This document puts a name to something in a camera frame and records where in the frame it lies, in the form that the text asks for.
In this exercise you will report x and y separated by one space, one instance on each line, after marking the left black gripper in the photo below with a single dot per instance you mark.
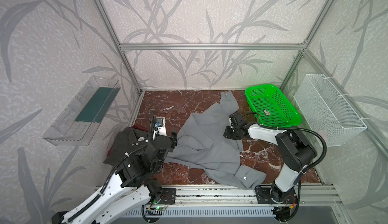
173 139

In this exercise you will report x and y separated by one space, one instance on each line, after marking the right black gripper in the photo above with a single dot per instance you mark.
232 127

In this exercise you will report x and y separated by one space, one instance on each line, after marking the grey long sleeve shirt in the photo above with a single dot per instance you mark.
201 144

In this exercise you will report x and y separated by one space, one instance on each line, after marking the green plastic basket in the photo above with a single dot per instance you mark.
270 97

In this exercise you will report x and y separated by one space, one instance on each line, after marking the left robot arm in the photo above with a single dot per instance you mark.
128 186

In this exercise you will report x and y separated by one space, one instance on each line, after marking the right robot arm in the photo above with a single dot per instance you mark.
295 149

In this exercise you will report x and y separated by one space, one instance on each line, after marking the dark striped folded shirt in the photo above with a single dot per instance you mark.
126 141

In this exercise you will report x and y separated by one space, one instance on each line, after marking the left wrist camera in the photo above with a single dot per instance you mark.
159 127

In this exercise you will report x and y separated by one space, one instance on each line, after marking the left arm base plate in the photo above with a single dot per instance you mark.
164 196

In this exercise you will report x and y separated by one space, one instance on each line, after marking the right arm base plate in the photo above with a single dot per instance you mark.
263 195

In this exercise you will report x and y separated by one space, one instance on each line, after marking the clear plastic wall tray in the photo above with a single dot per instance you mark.
80 120

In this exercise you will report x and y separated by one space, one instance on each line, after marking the white wire mesh basket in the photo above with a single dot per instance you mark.
327 111

